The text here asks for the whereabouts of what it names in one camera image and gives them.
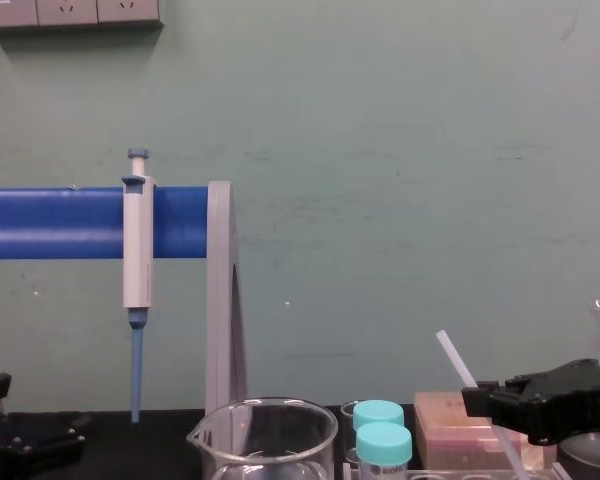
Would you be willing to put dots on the tan pipette tip box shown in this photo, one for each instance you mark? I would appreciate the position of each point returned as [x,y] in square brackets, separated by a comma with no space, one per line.
[440,425]

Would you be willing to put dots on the clear glass beaker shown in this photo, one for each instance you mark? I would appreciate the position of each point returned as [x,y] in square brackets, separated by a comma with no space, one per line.
[280,440]

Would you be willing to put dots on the clear acrylic tube rack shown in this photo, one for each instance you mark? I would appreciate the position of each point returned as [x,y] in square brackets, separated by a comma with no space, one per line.
[480,475]

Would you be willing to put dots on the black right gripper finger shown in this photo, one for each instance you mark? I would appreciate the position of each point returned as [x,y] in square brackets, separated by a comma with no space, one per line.
[535,382]
[510,410]

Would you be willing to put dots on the small clear glass vial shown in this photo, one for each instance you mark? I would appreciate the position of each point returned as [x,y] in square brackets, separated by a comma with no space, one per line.
[349,430]

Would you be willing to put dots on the teal capped sample tube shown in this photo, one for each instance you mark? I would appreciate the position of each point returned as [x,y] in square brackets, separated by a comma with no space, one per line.
[378,412]
[383,450]

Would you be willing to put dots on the grey wall socket panel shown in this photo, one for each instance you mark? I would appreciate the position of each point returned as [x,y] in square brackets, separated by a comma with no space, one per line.
[70,12]

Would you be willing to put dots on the white and blue pipette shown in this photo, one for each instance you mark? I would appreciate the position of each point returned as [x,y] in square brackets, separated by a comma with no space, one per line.
[138,250]

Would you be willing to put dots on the grey pipette stand upright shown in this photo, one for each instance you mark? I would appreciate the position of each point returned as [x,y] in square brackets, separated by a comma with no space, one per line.
[220,300]

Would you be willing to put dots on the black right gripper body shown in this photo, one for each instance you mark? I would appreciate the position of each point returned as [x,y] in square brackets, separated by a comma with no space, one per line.
[590,405]

